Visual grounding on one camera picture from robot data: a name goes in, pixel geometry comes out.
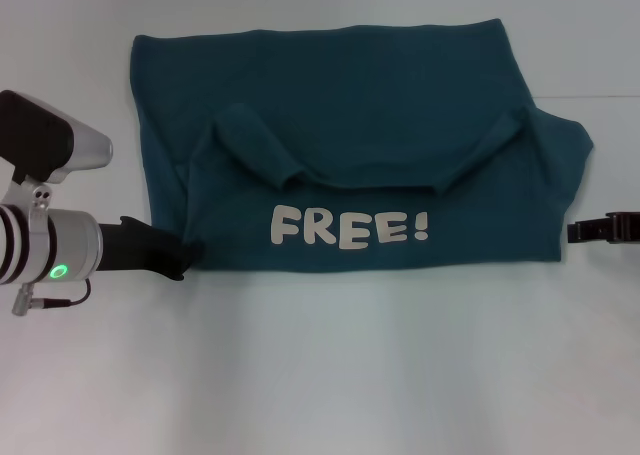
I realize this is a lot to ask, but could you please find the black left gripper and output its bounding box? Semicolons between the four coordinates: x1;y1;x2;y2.
98;215;207;282

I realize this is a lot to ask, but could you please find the left arm cable with plug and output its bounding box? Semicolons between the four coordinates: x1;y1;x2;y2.
11;278;92;317

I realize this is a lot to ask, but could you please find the blue t-shirt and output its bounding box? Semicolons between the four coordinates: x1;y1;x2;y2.
128;18;596;271

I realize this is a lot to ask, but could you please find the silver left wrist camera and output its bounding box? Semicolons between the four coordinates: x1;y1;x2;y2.
0;89;114;185

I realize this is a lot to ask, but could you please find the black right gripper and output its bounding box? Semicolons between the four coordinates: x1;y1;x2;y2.
566;210;640;247

